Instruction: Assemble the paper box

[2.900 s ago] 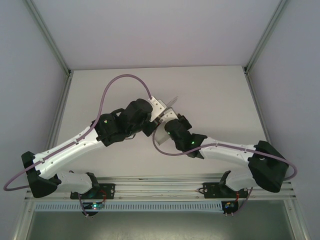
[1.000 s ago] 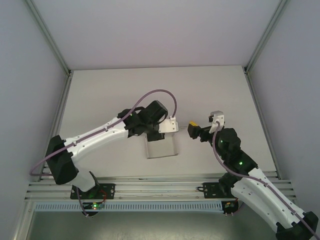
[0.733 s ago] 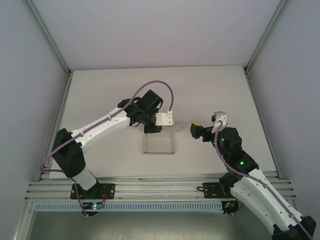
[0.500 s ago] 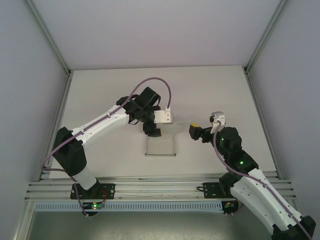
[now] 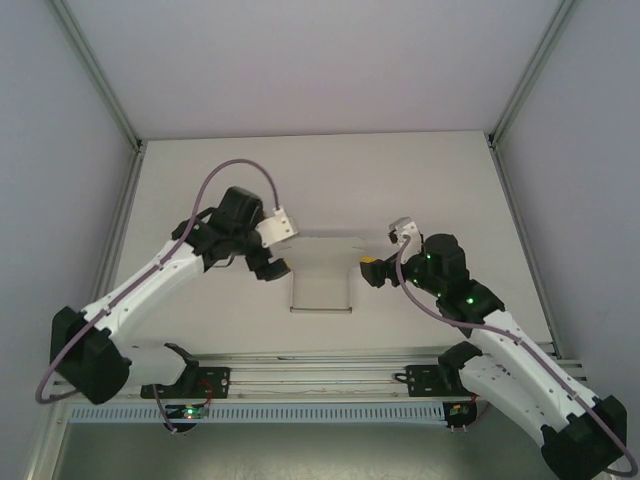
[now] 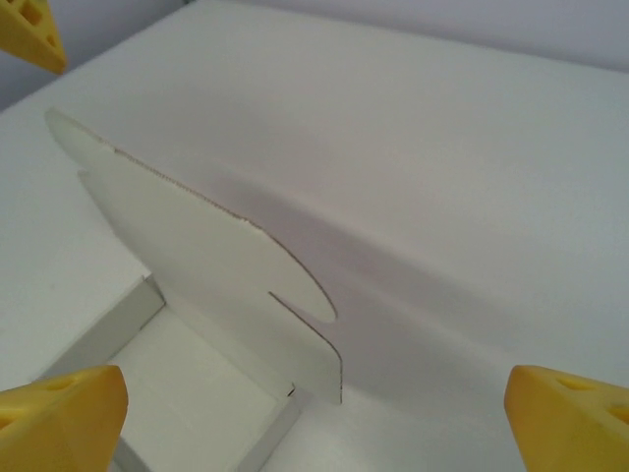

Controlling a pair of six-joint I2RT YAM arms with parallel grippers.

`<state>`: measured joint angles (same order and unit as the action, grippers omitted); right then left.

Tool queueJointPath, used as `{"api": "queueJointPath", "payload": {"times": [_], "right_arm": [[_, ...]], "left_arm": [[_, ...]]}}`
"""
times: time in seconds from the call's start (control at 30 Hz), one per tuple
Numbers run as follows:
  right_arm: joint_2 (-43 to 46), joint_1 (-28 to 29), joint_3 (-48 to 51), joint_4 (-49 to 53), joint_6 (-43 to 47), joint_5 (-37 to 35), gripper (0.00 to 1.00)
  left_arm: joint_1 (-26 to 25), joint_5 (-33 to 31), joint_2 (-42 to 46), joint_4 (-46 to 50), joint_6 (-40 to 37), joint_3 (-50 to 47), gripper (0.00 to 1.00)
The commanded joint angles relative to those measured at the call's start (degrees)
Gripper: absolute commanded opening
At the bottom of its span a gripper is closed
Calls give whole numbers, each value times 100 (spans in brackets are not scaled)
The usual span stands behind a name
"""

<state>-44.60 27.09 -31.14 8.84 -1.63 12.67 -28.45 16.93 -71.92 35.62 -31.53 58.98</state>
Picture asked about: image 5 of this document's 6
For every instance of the white cardboard paper box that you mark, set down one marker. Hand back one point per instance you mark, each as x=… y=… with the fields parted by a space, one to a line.
x=320 y=285

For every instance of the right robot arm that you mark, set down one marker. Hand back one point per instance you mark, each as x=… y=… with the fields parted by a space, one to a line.
x=510 y=370

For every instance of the black clamp lever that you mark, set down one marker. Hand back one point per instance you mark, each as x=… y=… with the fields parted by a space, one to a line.
x=400 y=375

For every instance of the small green circuit board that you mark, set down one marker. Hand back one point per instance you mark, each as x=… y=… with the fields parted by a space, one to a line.
x=458 y=411

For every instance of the circuit board with green light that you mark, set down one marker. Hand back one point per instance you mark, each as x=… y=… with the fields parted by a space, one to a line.
x=189 y=412

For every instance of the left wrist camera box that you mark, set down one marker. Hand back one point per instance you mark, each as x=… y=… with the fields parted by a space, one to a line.
x=277 y=227

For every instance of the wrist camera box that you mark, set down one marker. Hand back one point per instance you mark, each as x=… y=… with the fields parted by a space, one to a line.
x=277 y=227
x=404 y=229

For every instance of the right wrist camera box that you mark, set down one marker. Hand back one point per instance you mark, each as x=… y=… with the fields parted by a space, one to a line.
x=404 y=229

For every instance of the aluminium table side rail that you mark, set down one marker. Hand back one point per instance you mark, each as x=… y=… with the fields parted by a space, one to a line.
x=125 y=200
x=520 y=220

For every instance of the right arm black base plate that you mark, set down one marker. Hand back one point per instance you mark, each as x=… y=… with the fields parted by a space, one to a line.
x=422 y=380

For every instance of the aluminium mounting rail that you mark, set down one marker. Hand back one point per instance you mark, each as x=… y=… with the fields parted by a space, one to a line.
x=320 y=382

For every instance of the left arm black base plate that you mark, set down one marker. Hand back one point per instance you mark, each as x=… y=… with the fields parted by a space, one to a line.
x=215 y=382

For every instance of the aluminium frame post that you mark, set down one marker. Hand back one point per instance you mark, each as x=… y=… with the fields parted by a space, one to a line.
x=95 y=75
x=532 y=75

